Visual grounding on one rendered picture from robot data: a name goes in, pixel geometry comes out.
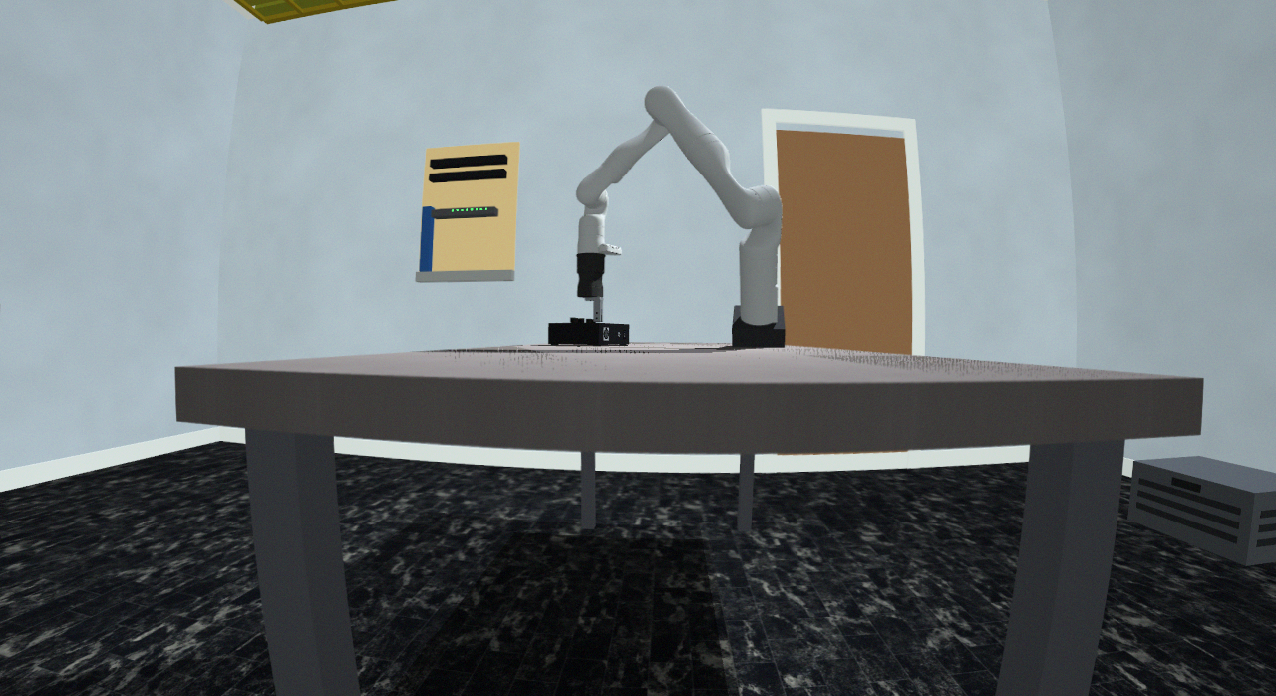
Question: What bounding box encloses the black lighting desk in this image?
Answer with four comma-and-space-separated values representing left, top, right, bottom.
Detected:
547, 317, 629, 346

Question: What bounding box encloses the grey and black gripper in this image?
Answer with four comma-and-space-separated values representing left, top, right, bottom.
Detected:
577, 235, 621, 322

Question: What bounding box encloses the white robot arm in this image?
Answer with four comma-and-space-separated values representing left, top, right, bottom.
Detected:
575, 86, 782, 324

